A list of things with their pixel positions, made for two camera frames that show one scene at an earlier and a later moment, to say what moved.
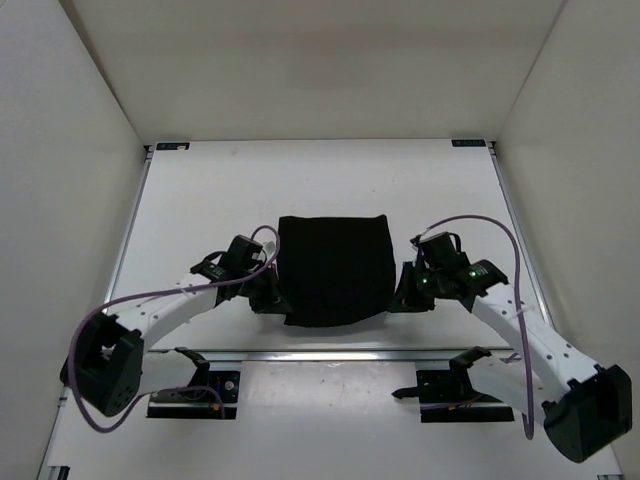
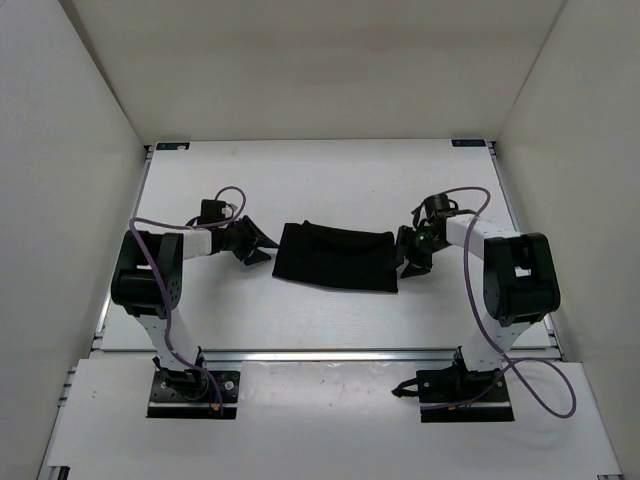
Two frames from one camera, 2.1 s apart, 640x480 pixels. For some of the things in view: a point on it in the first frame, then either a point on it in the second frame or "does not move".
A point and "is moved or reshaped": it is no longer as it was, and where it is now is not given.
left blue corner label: x=175 y=146 does not move
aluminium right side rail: x=513 y=212 does not move
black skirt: x=333 y=270 is moved or reshaped
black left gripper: x=272 y=296 → x=249 y=227
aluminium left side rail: x=129 y=229 does not move
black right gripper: x=407 y=303 → x=404 y=244
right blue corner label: x=468 y=143 does not move
